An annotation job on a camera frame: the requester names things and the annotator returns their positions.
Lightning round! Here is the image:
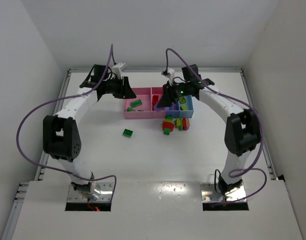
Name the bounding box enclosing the red lego brick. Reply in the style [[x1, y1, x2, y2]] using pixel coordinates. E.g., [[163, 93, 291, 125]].
[[152, 94, 159, 110]]

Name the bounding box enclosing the lime lego brick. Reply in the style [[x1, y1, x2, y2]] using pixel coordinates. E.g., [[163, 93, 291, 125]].
[[180, 104, 188, 111]]

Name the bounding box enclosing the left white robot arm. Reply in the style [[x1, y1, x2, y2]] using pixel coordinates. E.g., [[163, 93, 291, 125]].
[[43, 63, 136, 200]]

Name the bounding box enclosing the small lime square brick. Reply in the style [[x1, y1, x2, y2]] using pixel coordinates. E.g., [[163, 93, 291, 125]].
[[179, 97, 186, 104]]

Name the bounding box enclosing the green square lego brick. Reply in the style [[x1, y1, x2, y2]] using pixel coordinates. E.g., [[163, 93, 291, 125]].
[[122, 129, 133, 138]]

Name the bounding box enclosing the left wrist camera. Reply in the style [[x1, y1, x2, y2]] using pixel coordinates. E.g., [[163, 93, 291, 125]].
[[111, 62, 126, 79]]

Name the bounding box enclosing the red lime purple lego cluster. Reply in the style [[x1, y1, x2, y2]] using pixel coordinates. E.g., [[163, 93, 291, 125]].
[[175, 118, 190, 131]]

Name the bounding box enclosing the thin green lego brick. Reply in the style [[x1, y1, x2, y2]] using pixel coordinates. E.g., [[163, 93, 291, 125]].
[[130, 99, 142, 108]]

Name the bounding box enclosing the small pink bin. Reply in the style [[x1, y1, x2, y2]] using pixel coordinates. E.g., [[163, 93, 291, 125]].
[[151, 87, 166, 119]]

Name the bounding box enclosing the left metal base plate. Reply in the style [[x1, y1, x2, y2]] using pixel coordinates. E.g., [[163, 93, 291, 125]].
[[65, 181, 114, 212]]

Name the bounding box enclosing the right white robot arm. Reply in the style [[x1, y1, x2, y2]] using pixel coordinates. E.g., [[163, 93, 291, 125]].
[[155, 64, 261, 194]]

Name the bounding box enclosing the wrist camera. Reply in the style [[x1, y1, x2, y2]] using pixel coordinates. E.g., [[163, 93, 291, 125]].
[[111, 62, 126, 79], [161, 67, 175, 85]]

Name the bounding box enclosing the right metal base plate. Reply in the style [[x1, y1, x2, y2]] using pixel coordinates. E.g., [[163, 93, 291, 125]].
[[200, 182, 249, 211]]

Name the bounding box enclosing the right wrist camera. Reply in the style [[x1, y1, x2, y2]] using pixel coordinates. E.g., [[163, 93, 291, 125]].
[[161, 67, 175, 85]]

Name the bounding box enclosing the green and lime lego stack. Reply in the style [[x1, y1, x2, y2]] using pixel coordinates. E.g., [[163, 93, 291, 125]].
[[127, 107, 136, 112]]

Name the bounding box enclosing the purple-blue bin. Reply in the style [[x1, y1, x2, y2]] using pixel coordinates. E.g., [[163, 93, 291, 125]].
[[165, 104, 180, 118]]

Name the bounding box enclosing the red oval lime lego cluster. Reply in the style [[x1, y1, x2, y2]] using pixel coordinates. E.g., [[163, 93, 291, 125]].
[[162, 116, 175, 135]]

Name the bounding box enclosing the large pink bin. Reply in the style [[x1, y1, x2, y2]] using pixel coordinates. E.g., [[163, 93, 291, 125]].
[[123, 87, 152, 119]]

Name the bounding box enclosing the light blue bin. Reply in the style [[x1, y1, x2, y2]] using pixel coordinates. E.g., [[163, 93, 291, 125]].
[[178, 95, 194, 119]]

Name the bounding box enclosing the purple arch lego brick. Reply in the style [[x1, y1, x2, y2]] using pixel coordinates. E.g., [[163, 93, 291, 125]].
[[153, 103, 165, 112]]

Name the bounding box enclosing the metal base plate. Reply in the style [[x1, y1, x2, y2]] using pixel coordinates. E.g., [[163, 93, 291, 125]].
[[200, 182, 249, 211], [65, 181, 114, 212]]

